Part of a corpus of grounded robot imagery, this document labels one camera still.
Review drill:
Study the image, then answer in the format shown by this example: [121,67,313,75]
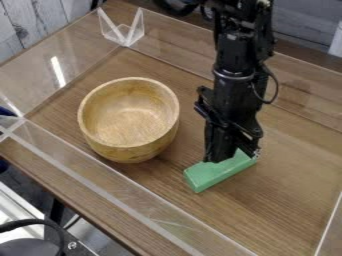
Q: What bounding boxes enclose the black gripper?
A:
[196,68,269,163]

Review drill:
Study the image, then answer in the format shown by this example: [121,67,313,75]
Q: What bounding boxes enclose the green rectangular block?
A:
[184,149,258,193]

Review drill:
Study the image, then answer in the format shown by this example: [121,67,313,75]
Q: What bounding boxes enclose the brown wooden bowl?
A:
[78,77,181,163]

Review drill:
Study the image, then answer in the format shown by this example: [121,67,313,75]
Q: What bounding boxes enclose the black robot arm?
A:
[153,0,277,163]

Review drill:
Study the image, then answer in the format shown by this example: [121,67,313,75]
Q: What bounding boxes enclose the clear acrylic tray walls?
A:
[0,1,342,256]

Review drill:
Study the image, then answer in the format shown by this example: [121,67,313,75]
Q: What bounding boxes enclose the blue object at edge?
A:
[0,106,18,117]

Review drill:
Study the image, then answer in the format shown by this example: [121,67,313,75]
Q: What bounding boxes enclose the black metal bracket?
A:
[45,199,100,256]

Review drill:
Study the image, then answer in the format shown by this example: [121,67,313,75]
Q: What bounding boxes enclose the black cable loop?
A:
[0,218,66,256]

